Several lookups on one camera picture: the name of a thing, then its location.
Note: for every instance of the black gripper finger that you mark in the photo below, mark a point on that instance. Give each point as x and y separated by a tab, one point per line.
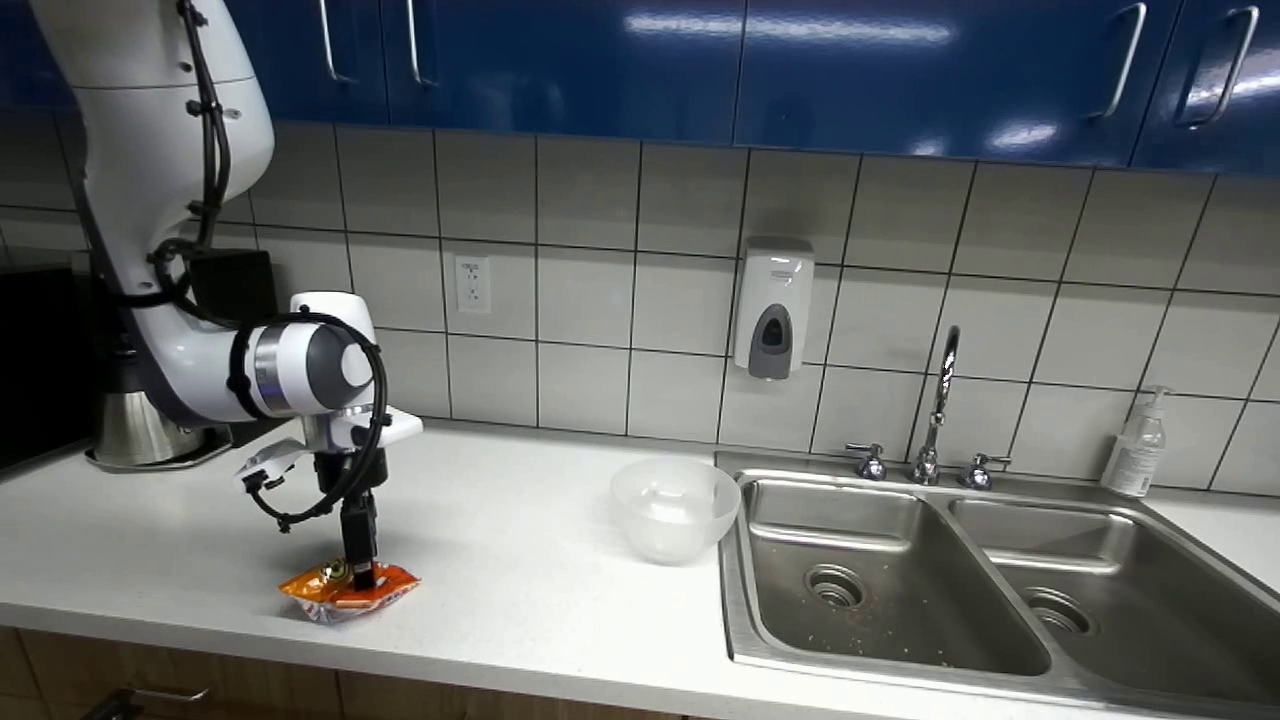
365	568
350	565

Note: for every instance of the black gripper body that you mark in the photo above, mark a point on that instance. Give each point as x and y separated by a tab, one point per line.
350	485

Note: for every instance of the orange snack packet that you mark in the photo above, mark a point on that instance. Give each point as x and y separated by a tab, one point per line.
331	594

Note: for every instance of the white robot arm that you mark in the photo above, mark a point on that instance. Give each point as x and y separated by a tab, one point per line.
174	128

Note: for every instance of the clear plastic bowl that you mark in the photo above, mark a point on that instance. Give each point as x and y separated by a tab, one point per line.
672	511

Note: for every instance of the black steel coffee maker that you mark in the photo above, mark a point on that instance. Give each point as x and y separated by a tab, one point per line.
142	438

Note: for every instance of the black microwave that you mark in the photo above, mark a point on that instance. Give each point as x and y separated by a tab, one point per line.
45	364

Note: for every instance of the chrome sink faucet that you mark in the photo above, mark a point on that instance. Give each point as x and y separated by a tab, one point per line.
926	464

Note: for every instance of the stainless steel double sink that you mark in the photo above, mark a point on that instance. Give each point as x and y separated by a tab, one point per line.
1020	594

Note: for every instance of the clear soap pump bottle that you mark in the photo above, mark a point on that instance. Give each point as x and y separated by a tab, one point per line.
1137	446

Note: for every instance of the blue upper cabinets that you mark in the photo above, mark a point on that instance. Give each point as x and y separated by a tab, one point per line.
1182	86

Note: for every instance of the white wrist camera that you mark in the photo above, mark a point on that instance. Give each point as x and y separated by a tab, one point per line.
271	464

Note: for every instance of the metal drawer handle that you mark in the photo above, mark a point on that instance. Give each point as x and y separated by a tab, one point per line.
139	700

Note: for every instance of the white wall power outlet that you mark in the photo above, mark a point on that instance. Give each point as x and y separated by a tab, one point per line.
473	287

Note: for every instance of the white wall soap dispenser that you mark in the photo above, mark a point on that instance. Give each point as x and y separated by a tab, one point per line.
775	308

